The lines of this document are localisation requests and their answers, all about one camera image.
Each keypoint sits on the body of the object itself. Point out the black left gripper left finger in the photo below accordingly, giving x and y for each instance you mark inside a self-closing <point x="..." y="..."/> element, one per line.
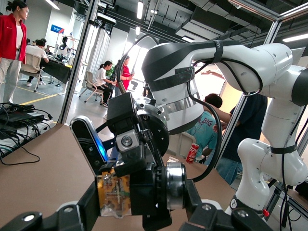
<point x="48" y="221"/>

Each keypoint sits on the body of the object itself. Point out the black ceiling duct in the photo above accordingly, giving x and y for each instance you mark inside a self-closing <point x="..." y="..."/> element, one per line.
<point x="216" y="21"/>

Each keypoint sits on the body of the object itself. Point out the black clothed table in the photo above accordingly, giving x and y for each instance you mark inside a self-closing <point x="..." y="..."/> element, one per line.
<point x="60" y="72"/>

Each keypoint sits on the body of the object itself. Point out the white humanoid robot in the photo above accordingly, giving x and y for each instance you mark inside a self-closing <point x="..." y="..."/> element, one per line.
<point x="63" y="47"/>

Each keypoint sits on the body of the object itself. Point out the person in navy shirt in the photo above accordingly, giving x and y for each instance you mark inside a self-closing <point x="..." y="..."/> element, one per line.
<point x="247" y="120"/>

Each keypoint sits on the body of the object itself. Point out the person in teal shirt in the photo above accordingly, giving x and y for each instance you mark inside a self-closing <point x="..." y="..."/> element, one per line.
<point x="204" y="134"/>

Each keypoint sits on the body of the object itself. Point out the black bar camera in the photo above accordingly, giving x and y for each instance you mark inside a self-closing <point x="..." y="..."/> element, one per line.
<point x="106" y="19"/>

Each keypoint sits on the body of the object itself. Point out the grey office chair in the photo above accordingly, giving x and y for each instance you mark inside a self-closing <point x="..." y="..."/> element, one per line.
<point x="32" y="62"/>
<point x="89" y="79"/>

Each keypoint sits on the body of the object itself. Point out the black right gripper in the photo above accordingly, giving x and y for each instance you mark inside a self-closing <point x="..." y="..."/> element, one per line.
<point x="122" y="113"/>

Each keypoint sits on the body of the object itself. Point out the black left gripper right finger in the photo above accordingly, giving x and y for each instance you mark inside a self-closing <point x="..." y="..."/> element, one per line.
<point x="216" y="219"/>

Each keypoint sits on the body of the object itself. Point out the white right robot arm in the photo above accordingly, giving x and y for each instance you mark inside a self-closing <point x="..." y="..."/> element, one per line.
<point x="264" y="60"/>

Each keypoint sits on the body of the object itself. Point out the blue wall sign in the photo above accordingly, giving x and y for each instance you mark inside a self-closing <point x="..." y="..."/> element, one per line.
<point x="57" y="28"/>

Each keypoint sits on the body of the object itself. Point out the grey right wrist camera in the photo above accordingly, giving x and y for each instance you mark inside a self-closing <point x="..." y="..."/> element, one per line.
<point x="81" y="134"/>

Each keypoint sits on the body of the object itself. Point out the orange push-button switch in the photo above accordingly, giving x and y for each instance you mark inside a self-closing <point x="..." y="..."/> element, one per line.
<point x="144" y="197"/>

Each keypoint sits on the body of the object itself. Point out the red soda can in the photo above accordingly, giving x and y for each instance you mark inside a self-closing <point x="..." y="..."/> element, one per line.
<point x="192" y="154"/>

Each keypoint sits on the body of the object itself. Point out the long ceiling light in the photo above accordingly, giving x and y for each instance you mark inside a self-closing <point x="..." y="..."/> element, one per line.
<point x="139" y="9"/>

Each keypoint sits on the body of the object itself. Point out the seated woman with glasses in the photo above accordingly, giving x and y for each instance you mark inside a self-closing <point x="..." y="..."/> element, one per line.
<point x="99" y="77"/>

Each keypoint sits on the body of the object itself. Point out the woman in red jacket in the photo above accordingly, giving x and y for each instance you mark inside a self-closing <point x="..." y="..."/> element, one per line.
<point x="9" y="31"/>

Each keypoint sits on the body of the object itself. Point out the black flat electronics box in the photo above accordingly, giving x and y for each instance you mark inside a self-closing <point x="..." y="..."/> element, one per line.
<point x="21" y="116"/>

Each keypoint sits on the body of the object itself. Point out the seated person white shirt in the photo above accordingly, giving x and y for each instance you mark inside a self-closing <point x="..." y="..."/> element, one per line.
<point x="36" y="51"/>

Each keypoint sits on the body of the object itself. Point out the standing woman red shirt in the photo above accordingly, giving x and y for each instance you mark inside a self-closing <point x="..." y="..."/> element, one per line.
<point x="125" y="72"/>

